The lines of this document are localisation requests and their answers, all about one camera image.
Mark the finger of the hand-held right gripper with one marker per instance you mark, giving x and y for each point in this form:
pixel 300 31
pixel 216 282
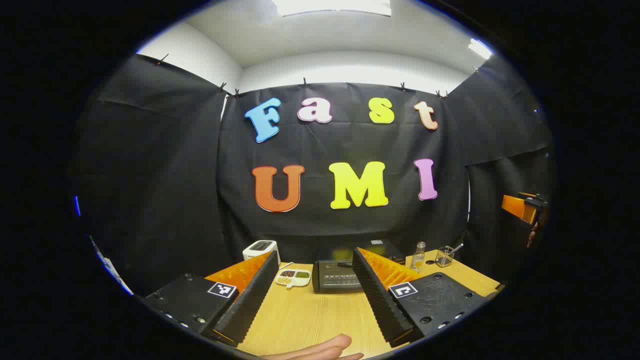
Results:
pixel 515 206

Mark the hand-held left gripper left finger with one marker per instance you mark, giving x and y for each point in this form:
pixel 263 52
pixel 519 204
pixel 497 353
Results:
pixel 252 295

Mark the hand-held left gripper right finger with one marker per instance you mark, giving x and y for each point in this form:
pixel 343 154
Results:
pixel 377 295

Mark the black electric oven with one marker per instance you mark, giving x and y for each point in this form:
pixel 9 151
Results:
pixel 334 277

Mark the white divided condiment plate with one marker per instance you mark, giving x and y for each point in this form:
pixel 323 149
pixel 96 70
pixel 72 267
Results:
pixel 292 278

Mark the white toaster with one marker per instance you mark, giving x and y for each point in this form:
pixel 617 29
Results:
pixel 260 248

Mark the clear glass bottle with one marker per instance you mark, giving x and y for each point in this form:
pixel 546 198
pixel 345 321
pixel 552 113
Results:
pixel 417 260

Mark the metal spoon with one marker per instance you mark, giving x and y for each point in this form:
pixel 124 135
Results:
pixel 456 248

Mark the black backdrop cloth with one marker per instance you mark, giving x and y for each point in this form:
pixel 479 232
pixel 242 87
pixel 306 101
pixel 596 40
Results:
pixel 165 190

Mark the small ceiling light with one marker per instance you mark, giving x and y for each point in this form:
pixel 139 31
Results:
pixel 480 48

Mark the large ceiling light panel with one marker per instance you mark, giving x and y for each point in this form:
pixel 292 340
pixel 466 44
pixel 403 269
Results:
pixel 332 6

